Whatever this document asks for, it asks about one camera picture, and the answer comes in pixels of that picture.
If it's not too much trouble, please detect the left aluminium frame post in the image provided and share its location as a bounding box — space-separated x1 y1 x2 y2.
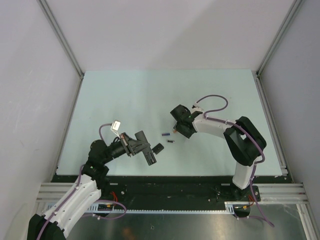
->
36 0 84 80

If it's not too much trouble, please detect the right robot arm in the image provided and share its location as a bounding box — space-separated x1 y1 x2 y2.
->
170 104 267 201

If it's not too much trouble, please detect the grey slotted cable duct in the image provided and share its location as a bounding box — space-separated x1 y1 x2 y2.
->
86 202 237 214

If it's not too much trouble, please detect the right aluminium frame post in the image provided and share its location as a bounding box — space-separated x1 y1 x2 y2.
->
255 0 305 77

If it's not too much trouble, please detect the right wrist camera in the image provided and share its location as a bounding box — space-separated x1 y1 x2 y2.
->
190 102 204 114

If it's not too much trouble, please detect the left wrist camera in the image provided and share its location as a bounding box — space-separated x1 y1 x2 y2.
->
110 120 121 137

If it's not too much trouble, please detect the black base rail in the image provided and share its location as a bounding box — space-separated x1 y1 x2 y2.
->
51 174 293 211

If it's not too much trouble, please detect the aluminium frame post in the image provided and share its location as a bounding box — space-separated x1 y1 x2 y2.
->
36 0 84 80
255 0 305 77

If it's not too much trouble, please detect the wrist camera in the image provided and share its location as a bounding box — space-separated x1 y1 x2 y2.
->
190 102 204 114
110 120 121 137

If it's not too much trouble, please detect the black battery cover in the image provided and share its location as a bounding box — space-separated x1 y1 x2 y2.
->
152 143 164 155

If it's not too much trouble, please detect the black remote control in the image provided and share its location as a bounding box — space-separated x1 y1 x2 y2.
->
135 130 157 166

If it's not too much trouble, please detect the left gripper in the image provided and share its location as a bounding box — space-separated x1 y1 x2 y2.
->
101 132 150 164

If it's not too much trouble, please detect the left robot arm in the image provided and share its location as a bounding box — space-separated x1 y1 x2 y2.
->
27 131 157 240

